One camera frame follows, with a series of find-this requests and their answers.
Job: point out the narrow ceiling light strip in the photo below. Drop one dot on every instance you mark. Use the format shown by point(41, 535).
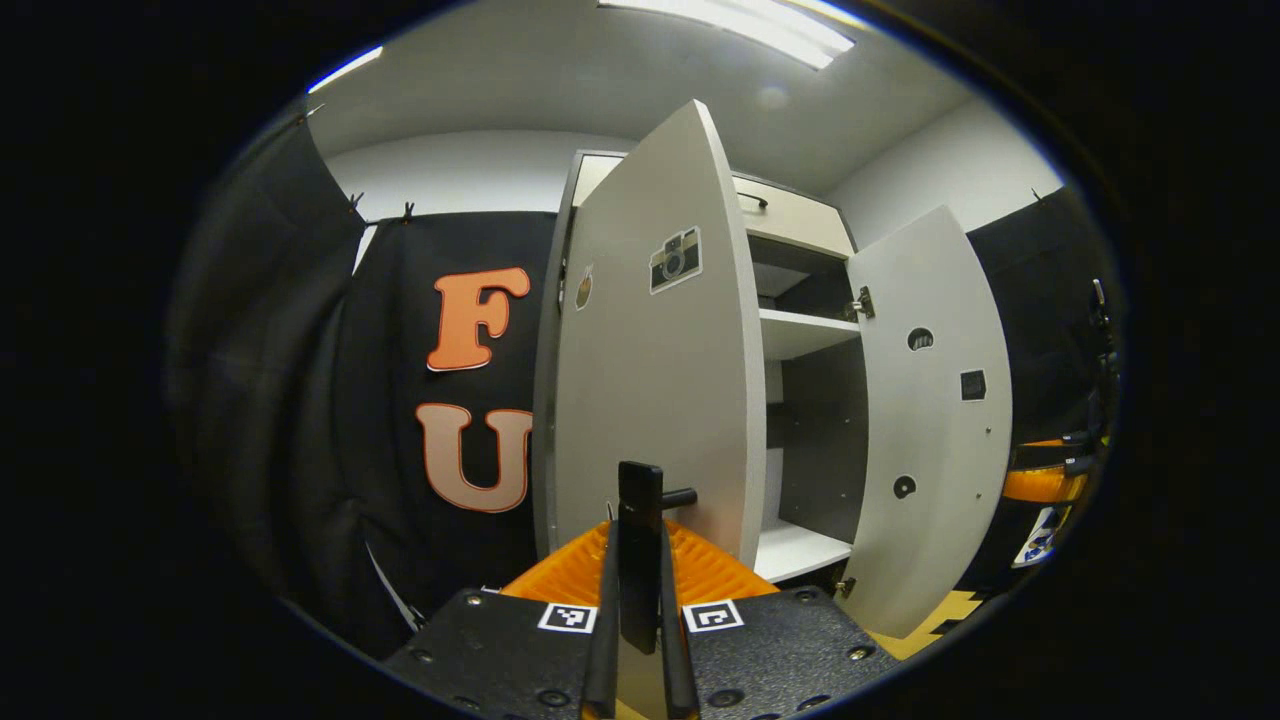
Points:
point(345, 68)

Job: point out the beige double-door shoe cabinet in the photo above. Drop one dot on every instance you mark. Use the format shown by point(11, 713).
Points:
point(820, 450)

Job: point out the white cabinet shelf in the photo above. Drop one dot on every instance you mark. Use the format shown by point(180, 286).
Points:
point(800, 333)

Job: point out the metal door hinge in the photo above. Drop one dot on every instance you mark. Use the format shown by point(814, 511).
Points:
point(862, 303)
point(845, 587)

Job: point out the beige door camera sticker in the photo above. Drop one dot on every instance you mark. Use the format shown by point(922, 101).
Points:
point(650, 380)

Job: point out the black backdrop cloth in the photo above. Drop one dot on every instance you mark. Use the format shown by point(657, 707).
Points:
point(300, 400)

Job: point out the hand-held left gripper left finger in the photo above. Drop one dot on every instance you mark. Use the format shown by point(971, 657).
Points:
point(603, 650)

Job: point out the long ceiling light panel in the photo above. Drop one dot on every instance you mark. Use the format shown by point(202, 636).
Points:
point(730, 25)

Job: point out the beige door headphones sticker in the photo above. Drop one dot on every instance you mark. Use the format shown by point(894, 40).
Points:
point(940, 560)

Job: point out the white printed sheet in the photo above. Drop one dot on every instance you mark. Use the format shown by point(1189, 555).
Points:
point(1040, 535)

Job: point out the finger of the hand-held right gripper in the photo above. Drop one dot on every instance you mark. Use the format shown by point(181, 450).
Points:
point(1045, 485)

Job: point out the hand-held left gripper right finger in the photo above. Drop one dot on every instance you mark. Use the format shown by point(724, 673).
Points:
point(678, 660)

